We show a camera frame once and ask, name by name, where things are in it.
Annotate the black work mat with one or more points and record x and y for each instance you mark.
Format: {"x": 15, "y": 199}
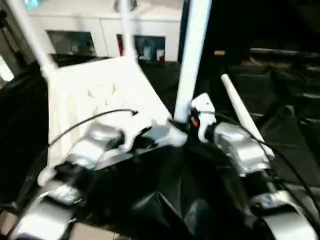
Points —
{"x": 170, "y": 200}

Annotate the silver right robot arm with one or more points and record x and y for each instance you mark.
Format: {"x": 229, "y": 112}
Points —
{"x": 245, "y": 155}

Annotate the white cabinet with glass doors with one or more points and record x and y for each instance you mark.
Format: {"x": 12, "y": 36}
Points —
{"x": 75, "y": 25}

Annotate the grey horizontal rail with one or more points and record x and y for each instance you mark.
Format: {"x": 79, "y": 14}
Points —
{"x": 285, "y": 52}

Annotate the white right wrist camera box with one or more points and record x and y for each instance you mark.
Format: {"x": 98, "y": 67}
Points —
{"x": 204, "y": 112}

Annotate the red bottle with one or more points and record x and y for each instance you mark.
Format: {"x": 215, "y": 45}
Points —
{"x": 120, "y": 46}

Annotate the white plastic table top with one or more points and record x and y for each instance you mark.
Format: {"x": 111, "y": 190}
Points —
{"x": 95, "y": 95}

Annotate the white plastic table leg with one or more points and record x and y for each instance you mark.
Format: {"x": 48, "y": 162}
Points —
{"x": 192, "y": 55}
{"x": 127, "y": 30}
{"x": 32, "y": 40}
{"x": 245, "y": 115}

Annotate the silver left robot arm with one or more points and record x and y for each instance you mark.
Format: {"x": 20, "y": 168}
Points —
{"x": 80, "y": 160}

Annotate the small brass label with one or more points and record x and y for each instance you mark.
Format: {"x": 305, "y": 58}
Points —
{"x": 219, "y": 52}

